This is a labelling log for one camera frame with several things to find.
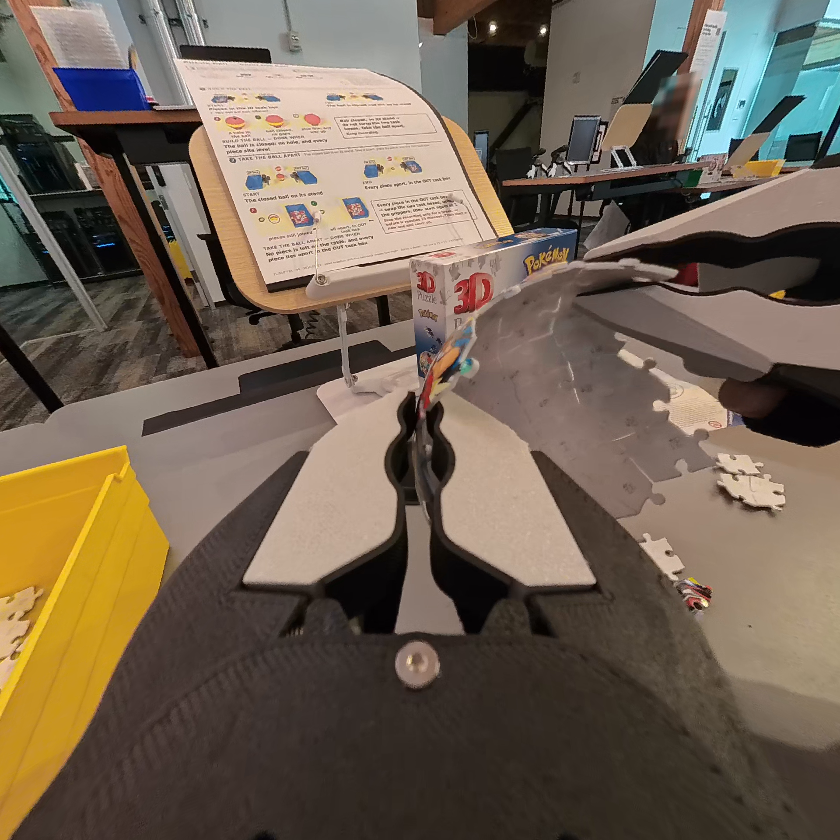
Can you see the colourful puzzle piece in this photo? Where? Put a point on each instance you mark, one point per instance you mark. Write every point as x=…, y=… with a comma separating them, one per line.
x=694, y=594

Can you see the white puzzle piece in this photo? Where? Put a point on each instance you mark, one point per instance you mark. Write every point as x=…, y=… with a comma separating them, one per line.
x=663, y=556
x=751, y=492
x=738, y=464

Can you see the long background desk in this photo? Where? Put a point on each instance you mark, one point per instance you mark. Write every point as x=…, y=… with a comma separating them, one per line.
x=590, y=178

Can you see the person's right hand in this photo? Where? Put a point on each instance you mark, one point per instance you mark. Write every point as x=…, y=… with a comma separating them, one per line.
x=751, y=397

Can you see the blue storage bin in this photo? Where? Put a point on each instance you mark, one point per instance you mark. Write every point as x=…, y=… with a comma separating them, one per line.
x=98, y=88

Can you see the yellow plastic bin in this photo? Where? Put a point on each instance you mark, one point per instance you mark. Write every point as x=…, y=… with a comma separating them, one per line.
x=79, y=538

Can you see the black office chair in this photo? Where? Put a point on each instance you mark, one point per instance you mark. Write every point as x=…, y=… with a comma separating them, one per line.
x=239, y=289

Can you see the blue puzzle box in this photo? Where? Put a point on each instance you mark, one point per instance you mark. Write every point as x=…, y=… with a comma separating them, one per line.
x=459, y=289

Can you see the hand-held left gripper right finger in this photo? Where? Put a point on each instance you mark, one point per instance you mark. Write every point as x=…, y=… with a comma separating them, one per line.
x=512, y=518

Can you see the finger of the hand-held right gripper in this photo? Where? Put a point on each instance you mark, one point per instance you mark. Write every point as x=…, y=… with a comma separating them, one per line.
x=754, y=210
x=689, y=321

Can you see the partly built puzzle ball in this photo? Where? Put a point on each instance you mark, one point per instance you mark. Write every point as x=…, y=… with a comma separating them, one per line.
x=558, y=394

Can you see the pile of puzzle pieces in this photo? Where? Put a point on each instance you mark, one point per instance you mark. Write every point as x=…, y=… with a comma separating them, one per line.
x=13, y=623

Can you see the printed instruction sheet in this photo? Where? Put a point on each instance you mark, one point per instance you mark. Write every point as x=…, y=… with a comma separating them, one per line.
x=328, y=164

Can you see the white paper leaflet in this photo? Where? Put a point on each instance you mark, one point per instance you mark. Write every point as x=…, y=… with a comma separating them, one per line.
x=695, y=410

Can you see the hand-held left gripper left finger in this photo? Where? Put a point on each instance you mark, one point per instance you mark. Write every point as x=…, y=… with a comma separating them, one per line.
x=315, y=512

